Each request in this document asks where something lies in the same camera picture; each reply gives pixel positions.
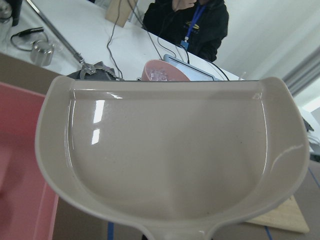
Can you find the beige plastic dustpan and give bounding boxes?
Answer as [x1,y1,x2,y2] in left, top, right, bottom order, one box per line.
[35,76,309,240]

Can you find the pink plastic bin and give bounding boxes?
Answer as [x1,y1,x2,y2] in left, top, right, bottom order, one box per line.
[0,83,58,240]

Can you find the teach pendant tablet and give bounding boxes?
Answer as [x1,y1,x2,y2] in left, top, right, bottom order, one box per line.
[163,54,219,82]

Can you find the person in black jacket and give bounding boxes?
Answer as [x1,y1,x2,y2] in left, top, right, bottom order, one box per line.
[143,0,229,62]

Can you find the cardboard box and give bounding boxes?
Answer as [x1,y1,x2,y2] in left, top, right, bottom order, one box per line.
[105,0,137,28]

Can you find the bamboo cutting board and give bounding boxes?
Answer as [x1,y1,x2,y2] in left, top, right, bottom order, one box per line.
[246,195,310,234]

